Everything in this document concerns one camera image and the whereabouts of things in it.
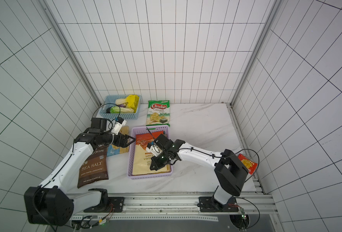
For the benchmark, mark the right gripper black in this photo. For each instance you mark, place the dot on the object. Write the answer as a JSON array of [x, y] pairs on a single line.
[[159, 158]]

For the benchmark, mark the green Chuba cassava chips bag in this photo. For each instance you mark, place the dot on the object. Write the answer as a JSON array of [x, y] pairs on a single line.
[[158, 113]]

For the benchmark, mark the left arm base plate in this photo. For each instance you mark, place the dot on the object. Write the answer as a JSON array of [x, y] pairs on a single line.
[[110, 204]]

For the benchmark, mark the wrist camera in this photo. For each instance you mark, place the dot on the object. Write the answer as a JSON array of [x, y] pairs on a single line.
[[119, 123], [159, 145]]

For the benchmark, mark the aluminium rail frame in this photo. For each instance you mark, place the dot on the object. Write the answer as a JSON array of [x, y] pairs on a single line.
[[166, 206]]

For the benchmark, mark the blue salt chips bag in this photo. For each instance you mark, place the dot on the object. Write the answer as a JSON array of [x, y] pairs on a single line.
[[113, 150]]

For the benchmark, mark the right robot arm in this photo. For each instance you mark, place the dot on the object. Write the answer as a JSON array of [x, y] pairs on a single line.
[[229, 170]]

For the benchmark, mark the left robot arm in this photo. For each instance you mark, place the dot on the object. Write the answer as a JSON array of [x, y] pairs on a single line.
[[49, 204]]

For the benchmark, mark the yellow lettuce toy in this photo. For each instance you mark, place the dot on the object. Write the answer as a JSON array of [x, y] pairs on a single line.
[[132, 102]]

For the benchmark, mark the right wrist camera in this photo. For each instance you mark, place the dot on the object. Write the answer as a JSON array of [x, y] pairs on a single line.
[[159, 145]]

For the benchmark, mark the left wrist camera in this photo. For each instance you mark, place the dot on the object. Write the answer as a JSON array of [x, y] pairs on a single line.
[[119, 123]]

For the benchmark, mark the brown Kettle sea salt bag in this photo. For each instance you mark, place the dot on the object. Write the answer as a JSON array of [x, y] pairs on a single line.
[[94, 168]]

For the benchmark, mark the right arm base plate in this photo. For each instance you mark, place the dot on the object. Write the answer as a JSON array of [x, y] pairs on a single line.
[[212, 205]]

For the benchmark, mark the beige red cassava chips bag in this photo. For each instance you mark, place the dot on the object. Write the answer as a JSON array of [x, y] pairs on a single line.
[[142, 158]]

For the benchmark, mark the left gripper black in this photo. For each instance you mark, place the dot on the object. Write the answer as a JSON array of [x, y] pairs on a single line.
[[121, 136]]

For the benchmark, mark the small red snack packet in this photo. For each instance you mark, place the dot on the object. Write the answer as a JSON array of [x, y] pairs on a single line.
[[250, 165]]

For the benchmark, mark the white radish toy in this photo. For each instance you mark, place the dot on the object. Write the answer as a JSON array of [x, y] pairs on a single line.
[[121, 102]]

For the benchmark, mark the purple plastic basket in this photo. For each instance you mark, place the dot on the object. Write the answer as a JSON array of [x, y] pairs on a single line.
[[141, 130]]

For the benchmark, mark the blue plastic basket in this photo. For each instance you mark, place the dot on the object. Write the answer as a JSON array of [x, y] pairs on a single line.
[[110, 101]]

